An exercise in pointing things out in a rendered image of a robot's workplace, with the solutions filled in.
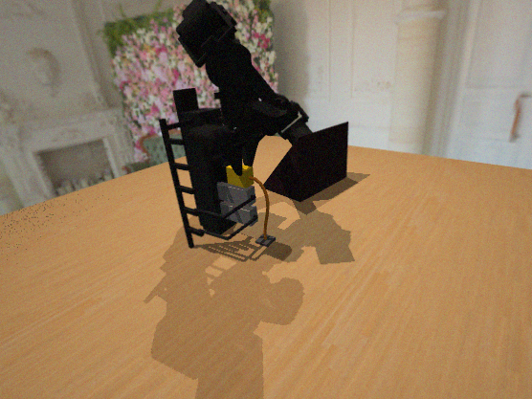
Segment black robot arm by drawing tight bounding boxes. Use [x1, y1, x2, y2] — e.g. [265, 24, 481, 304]
[176, 0, 313, 145]

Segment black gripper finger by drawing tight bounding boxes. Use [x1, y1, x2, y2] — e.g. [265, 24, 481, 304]
[219, 141, 247, 176]
[240, 132, 266, 167]

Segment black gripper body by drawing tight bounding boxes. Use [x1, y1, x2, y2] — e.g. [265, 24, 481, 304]
[188, 84, 261, 151]

